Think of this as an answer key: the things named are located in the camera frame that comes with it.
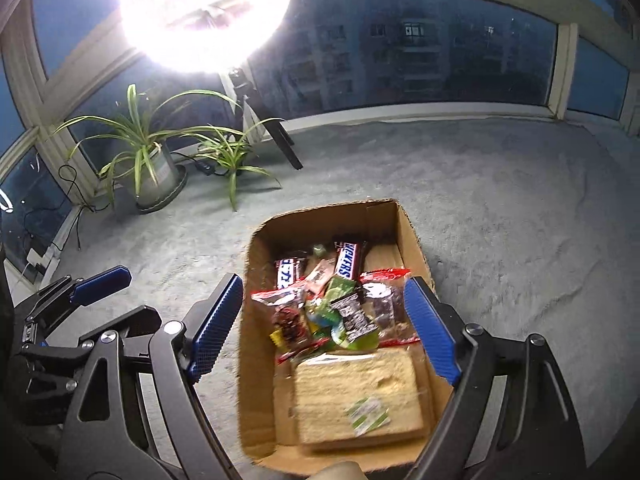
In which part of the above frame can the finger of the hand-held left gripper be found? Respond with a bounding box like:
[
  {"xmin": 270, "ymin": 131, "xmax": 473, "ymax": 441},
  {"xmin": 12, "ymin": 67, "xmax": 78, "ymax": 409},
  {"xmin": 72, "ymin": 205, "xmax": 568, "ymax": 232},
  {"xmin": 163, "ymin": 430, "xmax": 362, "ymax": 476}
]
[
  {"xmin": 12, "ymin": 266, "xmax": 133, "ymax": 331},
  {"xmin": 42, "ymin": 306, "xmax": 163, "ymax": 357}
]

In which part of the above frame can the black candy packet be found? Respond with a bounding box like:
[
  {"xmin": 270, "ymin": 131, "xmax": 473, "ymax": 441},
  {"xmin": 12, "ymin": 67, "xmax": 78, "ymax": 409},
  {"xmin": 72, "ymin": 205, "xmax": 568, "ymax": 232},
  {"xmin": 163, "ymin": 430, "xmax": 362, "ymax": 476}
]
[{"xmin": 327, "ymin": 292, "xmax": 378, "ymax": 341}]

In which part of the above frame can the small green candy packet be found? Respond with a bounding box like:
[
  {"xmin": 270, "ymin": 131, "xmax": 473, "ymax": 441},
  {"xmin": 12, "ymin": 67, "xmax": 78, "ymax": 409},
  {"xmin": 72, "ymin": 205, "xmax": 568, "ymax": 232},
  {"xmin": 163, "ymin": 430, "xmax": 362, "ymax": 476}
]
[{"xmin": 322, "ymin": 275, "xmax": 358, "ymax": 306}]

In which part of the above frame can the sandwich bread pack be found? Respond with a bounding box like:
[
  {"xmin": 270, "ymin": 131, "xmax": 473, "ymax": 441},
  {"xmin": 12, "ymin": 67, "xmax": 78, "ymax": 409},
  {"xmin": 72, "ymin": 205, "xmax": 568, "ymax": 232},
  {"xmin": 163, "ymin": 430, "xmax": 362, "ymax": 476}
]
[{"xmin": 290, "ymin": 347, "xmax": 433, "ymax": 453}]

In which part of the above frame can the pale green plant pot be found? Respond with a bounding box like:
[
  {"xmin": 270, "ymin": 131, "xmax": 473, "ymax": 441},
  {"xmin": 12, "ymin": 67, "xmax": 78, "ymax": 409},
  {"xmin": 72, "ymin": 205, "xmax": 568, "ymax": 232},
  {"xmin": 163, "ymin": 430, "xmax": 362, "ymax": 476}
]
[{"xmin": 134, "ymin": 142, "xmax": 182, "ymax": 206}]

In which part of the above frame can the black power cable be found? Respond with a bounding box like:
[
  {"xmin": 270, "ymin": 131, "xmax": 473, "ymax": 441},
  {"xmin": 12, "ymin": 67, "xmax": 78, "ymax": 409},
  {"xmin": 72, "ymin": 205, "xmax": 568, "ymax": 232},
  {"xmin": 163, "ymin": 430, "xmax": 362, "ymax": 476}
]
[{"xmin": 57, "ymin": 165, "xmax": 98, "ymax": 251}]

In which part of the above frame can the pink snack packet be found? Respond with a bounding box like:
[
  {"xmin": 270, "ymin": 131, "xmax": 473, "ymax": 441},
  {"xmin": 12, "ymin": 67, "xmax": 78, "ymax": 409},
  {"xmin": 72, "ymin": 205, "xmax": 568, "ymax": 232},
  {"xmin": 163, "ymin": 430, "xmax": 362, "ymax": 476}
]
[{"xmin": 305, "ymin": 256, "xmax": 338, "ymax": 296}]

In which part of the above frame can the brown chocolate bar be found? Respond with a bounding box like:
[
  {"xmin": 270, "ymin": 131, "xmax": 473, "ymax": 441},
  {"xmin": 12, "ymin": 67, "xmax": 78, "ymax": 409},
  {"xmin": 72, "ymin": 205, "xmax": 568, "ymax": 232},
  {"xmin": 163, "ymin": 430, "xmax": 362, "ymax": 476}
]
[
  {"xmin": 334, "ymin": 237, "xmax": 368, "ymax": 281},
  {"xmin": 274, "ymin": 256, "xmax": 308, "ymax": 291}
]

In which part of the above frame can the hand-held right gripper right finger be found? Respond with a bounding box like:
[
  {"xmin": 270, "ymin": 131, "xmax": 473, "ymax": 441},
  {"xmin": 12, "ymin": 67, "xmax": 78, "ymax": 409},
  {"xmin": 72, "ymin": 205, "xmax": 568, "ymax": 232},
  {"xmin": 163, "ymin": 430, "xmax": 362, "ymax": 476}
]
[{"xmin": 402, "ymin": 276, "xmax": 587, "ymax": 480}]

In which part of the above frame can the small spider plantlet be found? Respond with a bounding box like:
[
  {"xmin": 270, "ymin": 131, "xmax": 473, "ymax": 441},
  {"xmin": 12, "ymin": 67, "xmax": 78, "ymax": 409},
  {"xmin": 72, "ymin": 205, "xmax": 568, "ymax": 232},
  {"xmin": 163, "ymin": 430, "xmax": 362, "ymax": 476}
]
[{"xmin": 185, "ymin": 117, "xmax": 286, "ymax": 211}]

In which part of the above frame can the large spider plant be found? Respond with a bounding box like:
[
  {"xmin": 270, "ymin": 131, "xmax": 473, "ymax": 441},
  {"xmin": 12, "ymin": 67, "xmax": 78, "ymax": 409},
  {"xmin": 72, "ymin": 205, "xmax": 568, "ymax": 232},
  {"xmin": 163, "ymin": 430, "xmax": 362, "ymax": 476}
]
[{"xmin": 50, "ymin": 84, "xmax": 241, "ymax": 208}]

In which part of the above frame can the green pot saucer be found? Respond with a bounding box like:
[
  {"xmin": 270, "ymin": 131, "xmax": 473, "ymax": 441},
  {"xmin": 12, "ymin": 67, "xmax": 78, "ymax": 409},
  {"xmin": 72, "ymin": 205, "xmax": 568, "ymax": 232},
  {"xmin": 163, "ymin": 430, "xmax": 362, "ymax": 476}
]
[{"xmin": 135, "ymin": 165, "xmax": 188, "ymax": 216}]

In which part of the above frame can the black tripod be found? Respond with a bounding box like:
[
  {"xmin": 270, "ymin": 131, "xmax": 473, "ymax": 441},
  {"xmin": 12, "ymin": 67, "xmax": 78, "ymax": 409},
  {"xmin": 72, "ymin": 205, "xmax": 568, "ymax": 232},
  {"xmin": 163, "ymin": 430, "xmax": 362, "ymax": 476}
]
[{"xmin": 227, "ymin": 67, "xmax": 304, "ymax": 171}]

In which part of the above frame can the white power strip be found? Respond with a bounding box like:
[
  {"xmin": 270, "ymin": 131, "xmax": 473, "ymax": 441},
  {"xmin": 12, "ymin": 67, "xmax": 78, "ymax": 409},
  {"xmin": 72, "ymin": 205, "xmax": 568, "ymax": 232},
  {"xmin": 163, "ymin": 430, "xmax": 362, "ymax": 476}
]
[{"xmin": 25, "ymin": 245, "xmax": 61, "ymax": 281}]

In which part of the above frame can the red date snack packet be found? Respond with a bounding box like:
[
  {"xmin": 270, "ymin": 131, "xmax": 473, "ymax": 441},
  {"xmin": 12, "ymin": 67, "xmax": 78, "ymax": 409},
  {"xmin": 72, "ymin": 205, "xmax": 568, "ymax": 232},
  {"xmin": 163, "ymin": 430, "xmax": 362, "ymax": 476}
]
[
  {"xmin": 360, "ymin": 270, "xmax": 421, "ymax": 348},
  {"xmin": 250, "ymin": 280, "xmax": 326, "ymax": 363}
]

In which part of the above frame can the cardboard box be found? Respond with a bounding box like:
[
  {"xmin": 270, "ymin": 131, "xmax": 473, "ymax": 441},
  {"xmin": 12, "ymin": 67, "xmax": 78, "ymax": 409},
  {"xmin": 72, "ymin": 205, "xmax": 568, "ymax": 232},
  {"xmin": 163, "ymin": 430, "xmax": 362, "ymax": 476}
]
[{"xmin": 237, "ymin": 199, "xmax": 456, "ymax": 478}]

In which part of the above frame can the white ring light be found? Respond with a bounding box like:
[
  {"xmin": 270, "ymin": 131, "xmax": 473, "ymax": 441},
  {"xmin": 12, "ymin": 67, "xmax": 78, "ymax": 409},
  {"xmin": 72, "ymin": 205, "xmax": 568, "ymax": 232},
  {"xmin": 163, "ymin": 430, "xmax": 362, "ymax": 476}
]
[{"xmin": 120, "ymin": 0, "xmax": 296, "ymax": 73}]

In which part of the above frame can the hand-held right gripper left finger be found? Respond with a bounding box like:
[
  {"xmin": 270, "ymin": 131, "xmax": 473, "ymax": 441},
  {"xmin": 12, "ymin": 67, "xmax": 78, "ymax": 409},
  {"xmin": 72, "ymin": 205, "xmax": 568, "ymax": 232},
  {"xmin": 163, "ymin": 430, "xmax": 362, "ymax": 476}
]
[{"xmin": 59, "ymin": 272, "xmax": 246, "ymax": 480}]

